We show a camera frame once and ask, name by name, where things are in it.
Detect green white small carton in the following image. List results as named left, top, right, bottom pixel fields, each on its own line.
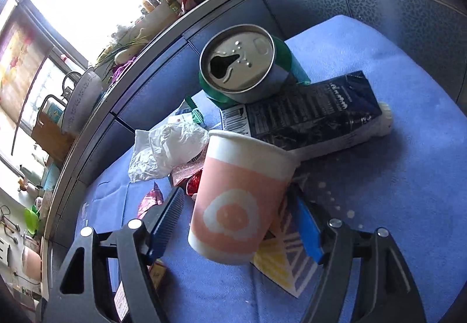
left=175, top=96, right=206, bottom=128

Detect dark blue milk carton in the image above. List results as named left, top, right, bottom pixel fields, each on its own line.
left=221, top=71, right=393, bottom=161

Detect maroon foil snack wrapper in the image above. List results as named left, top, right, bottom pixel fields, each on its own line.
left=137, top=183, right=164, bottom=219

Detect blue printed tablecloth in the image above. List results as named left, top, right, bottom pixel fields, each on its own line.
left=74, top=14, right=467, bottom=323

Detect pink white paper cup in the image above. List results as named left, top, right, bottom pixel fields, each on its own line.
left=188, top=129, right=300, bottom=265

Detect red white snack wrapper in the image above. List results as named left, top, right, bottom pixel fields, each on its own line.
left=170, top=150, right=206, bottom=200

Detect wooden cutting board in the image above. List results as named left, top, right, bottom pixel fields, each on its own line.
left=31, top=112, right=75, bottom=163

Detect chrome sink faucet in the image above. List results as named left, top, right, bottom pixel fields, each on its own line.
left=38, top=71, right=83, bottom=123

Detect white plastic bag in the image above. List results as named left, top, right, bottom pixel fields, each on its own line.
left=128, top=121, right=209, bottom=183

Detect white enamel basin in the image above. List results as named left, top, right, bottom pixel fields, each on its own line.
left=61, top=67, right=103, bottom=136

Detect green crushed beer can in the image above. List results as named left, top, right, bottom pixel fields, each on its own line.
left=199, top=24, right=310, bottom=110

